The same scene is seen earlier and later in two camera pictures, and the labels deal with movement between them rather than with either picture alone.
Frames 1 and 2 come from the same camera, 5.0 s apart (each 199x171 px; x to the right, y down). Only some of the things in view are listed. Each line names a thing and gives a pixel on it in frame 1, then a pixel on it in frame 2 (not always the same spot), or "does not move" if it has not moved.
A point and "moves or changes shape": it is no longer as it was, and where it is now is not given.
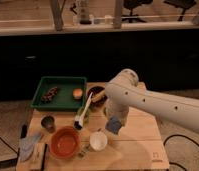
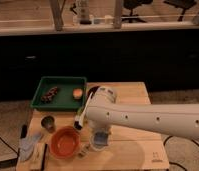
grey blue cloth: x=26 y=145 does not move
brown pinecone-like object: x=49 y=95 does not move
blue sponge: x=113 y=125 moves or changes shape
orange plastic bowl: x=65 y=142 does not move
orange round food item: x=77 y=93 does not move
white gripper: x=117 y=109 -> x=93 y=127
